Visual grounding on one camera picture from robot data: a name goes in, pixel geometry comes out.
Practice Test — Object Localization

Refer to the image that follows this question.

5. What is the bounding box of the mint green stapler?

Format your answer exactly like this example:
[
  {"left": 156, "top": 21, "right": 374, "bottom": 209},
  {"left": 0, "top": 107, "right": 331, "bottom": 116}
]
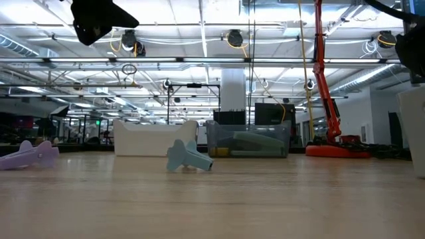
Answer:
[{"left": 230, "top": 131, "right": 287, "bottom": 157}]

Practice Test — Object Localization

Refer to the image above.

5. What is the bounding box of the lilac staple remover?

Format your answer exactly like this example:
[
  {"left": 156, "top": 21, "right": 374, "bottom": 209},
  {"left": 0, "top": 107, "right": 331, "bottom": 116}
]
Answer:
[{"left": 0, "top": 139, "right": 60, "bottom": 171}]

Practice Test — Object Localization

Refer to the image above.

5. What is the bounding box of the light blue staple remover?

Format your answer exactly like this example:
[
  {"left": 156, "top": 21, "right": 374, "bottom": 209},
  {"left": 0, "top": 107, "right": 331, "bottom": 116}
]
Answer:
[{"left": 165, "top": 138, "right": 214, "bottom": 173}]

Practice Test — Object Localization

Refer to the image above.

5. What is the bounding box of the white plastic bin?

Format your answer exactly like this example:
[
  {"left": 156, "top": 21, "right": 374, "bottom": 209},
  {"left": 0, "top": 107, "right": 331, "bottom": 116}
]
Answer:
[{"left": 112, "top": 118, "right": 199, "bottom": 157}]

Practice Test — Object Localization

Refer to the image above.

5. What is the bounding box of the white square pillar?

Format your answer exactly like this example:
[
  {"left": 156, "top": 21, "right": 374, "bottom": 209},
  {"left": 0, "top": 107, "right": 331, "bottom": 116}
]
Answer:
[{"left": 220, "top": 68, "right": 247, "bottom": 112}]

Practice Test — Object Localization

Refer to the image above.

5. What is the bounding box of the black box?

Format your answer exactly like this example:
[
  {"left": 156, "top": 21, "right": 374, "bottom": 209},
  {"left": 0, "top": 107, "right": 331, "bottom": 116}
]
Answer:
[{"left": 213, "top": 110, "right": 247, "bottom": 126}]

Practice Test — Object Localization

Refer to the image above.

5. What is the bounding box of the black screen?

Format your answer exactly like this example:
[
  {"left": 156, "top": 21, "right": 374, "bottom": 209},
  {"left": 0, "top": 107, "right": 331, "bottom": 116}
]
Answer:
[{"left": 254, "top": 102, "right": 297, "bottom": 126}]

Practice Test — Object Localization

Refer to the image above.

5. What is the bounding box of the translucent grey bin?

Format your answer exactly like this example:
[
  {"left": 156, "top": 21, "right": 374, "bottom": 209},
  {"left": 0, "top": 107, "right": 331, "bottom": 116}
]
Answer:
[{"left": 205, "top": 119, "right": 293, "bottom": 159}]

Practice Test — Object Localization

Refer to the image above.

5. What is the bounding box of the black ceiling cable reel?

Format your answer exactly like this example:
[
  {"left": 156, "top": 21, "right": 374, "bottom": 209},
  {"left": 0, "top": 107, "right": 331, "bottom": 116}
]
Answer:
[
  {"left": 121, "top": 29, "right": 147, "bottom": 57},
  {"left": 226, "top": 29, "right": 245, "bottom": 48},
  {"left": 377, "top": 30, "right": 396, "bottom": 49}
]

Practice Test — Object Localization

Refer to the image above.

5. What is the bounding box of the black hanging cable loop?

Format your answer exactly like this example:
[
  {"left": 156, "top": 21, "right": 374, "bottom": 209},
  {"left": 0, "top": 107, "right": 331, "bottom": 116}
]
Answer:
[{"left": 121, "top": 63, "right": 137, "bottom": 76}]

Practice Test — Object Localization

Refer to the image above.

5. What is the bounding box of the yellow reel cable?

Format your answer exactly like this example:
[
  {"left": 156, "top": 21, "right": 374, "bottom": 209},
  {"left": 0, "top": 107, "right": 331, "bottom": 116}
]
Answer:
[{"left": 225, "top": 32, "right": 287, "bottom": 125}]

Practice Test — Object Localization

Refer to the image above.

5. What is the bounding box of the yellow hanging cord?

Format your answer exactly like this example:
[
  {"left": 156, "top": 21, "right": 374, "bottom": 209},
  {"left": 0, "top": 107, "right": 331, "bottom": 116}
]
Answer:
[{"left": 297, "top": 0, "right": 315, "bottom": 140}]

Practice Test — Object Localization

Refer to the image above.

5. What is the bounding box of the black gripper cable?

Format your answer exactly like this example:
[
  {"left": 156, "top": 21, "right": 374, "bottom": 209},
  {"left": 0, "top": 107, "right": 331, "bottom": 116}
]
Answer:
[{"left": 364, "top": 0, "right": 419, "bottom": 24}]

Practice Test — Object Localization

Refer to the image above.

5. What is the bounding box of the black cable pile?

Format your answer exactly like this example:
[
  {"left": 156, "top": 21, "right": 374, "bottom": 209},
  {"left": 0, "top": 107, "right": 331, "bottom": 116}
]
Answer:
[{"left": 340, "top": 139, "right": 410, "bottom": 161}]

